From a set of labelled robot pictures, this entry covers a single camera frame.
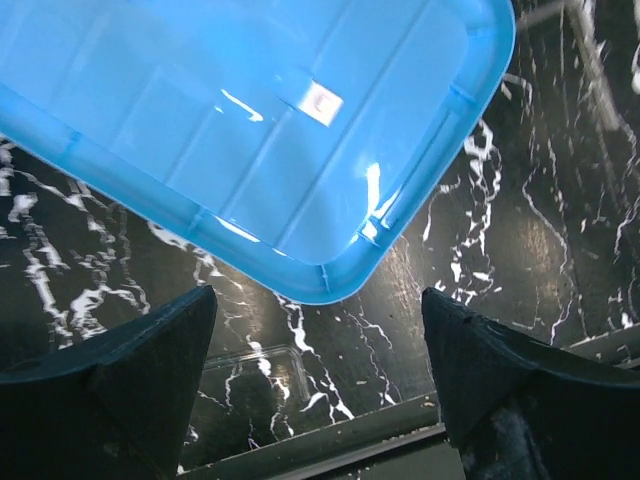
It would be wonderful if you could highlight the clear test tube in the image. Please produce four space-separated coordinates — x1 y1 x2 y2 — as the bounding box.
516 1 622 131
202 341 311 401

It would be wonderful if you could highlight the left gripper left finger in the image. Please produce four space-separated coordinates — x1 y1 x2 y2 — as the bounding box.
1 286 217 479

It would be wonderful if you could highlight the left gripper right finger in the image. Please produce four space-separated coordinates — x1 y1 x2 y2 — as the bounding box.
421 288 639 479

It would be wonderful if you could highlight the light blue plastic lid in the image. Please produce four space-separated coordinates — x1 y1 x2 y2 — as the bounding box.
1 0 516 305

